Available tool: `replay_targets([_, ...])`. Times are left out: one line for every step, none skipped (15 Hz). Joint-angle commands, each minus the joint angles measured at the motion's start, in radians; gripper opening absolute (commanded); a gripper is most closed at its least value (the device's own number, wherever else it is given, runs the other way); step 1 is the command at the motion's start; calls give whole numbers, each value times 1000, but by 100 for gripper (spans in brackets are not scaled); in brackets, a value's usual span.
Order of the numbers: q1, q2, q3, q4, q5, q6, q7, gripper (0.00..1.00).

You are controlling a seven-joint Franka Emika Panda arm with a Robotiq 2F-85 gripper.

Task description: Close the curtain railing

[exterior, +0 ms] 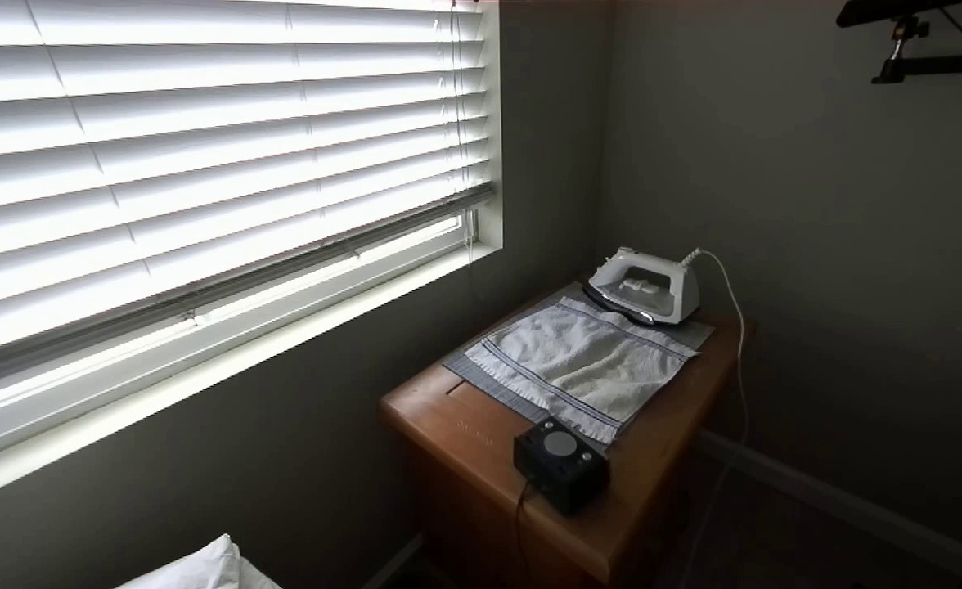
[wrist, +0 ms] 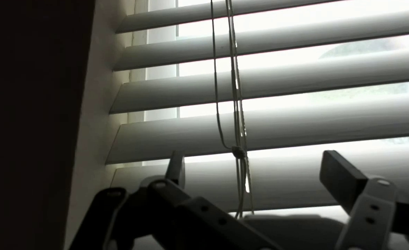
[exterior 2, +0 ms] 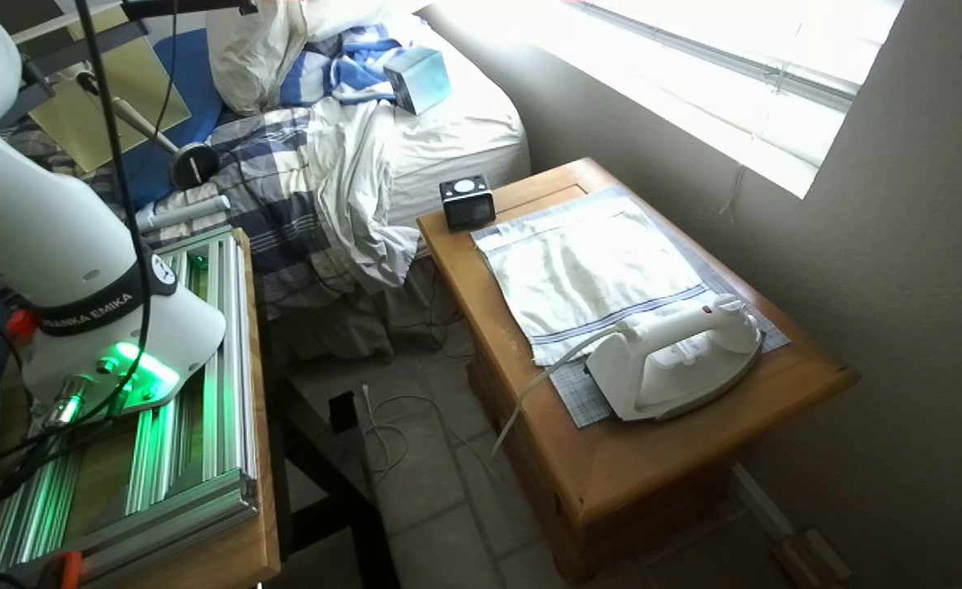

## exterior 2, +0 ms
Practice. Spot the white crumpled cloth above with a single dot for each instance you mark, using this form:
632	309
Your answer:
252	50

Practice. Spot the white window frame sill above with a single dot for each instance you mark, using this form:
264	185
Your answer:
698	104

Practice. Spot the black cube alarm clock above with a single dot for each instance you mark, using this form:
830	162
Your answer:
466	201

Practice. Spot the yellow-green board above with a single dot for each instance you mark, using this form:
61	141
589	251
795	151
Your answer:
109	104

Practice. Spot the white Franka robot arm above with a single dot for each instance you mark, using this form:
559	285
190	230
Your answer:
34	219

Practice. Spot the teal tissue box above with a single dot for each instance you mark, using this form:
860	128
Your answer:
419	80

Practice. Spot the white venetian window blinds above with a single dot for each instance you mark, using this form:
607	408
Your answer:
765	33

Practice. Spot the blue mat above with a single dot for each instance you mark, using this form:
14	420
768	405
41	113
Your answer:
190	85

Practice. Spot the blue plaid blanket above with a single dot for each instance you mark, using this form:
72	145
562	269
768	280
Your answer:
270	207

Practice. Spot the black stand with round base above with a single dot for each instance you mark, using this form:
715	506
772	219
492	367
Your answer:
190	166

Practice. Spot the white folded cloth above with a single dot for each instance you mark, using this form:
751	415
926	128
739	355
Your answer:
579	396

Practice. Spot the white bed mattress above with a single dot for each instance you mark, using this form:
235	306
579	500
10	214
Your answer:
459	137

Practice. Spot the white towel with blue stripes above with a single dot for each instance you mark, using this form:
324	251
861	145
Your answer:
589	267

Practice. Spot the blue white striped cloth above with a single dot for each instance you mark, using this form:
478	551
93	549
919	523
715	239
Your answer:
346	68

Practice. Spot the orange clamp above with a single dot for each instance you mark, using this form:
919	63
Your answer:
68	572

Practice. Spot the white clothes iron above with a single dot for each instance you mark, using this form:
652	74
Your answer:
666	372

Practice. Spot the aluminium rail mounting frame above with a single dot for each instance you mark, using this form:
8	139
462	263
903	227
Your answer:
213	362

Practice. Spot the crumpled white bed sheet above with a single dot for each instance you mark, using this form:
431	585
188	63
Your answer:
362	185

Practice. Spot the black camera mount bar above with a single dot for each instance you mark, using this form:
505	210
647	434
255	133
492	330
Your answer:
190	9

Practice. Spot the black metal table frame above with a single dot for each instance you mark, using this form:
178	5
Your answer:
313	438

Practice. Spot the wooden nightstand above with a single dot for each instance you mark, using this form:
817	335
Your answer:
666	468

